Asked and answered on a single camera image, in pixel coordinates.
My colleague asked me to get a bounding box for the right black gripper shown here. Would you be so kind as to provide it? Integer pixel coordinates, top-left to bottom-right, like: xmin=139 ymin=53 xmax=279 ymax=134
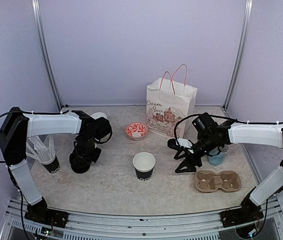
xmin=174 ymin=133 xmax=221 ymax=173

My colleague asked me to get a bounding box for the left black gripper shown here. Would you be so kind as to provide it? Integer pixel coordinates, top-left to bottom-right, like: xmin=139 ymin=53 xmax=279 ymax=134
xmin=73 ymin=134 xmax=102 ymax=165

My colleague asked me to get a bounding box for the white paper takeout bag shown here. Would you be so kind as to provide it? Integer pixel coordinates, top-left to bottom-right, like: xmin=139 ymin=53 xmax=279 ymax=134
xmin=145 ymin=71 xmax=198 ymax=139

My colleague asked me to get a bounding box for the stack of black paper cups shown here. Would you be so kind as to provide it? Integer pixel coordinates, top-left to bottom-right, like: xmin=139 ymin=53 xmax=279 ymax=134
xmin=90 ymin=112 xmax=108 ymax=120

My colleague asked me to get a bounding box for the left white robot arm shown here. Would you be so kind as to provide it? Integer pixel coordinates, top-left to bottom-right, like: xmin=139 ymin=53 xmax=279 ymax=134
xmin=0 ymin=107 xmax=113 ymax=223

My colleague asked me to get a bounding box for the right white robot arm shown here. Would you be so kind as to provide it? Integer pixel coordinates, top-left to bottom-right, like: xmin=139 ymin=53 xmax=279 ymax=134
xmin=167 ymin=113 xmax=283 ymax=222

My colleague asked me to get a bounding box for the stack of black cup lids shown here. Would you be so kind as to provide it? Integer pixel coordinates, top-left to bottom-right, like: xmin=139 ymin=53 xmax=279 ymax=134
xmin=69 ymin=152 xmax=91 ymax=174

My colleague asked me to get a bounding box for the brown cardboard cup carrier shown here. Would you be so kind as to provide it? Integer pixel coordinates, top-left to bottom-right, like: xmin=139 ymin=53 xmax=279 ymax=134
xmin=194 ymin=170 xmax=242 ymax=193

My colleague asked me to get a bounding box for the light blue ceramic mug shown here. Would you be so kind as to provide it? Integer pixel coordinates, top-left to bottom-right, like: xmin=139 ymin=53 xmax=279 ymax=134
xmin=208 ymin=145 xmax=229 ymax=167

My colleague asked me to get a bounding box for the cup holding wrapped straws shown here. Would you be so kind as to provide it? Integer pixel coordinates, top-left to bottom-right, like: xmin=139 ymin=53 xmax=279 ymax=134
xmin=26 ymin=134 xmax=60 ymax=174

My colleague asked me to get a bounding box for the red patterned white bowl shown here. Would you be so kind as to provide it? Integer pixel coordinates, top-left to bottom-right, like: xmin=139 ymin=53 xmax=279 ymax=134
xmin=125 ymin=122 xmax=149 ymax=140

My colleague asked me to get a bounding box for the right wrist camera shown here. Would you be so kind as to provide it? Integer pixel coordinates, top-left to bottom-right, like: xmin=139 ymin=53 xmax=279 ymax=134
xmin=167 ymin=138 xmax=193 ymax=150

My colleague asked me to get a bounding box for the aluminium front frame rail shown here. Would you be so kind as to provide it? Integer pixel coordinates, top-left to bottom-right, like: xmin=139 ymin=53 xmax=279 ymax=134
xmin=0 ymin=197 xmax=283 ymax=240

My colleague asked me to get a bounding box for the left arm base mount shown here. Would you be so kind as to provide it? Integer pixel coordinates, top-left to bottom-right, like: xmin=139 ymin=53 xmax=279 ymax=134
xmin=24 ymin=198 xmax=69 ymax=229

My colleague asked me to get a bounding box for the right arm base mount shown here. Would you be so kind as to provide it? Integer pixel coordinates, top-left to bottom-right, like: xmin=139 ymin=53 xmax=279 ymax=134
xmin=219 ymin=197 xmax=264 ymax=228

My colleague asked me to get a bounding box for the right rear aluminium post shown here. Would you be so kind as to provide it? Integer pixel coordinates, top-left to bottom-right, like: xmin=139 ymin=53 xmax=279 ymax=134
xmin=223 ymin=0 xmax=254 ymax=111

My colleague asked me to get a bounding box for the aluminium post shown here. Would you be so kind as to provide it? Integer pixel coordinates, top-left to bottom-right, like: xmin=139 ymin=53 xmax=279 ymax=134
xmin=223 ymin=0 xmax=254 ymax=111
xmin=31 ymin=0 xmax=63 ymax=110

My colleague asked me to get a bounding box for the left rear aluminium post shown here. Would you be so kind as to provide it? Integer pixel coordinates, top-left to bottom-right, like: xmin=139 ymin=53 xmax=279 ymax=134
xmin=31 ymin=0 xmax=63 ymax=110

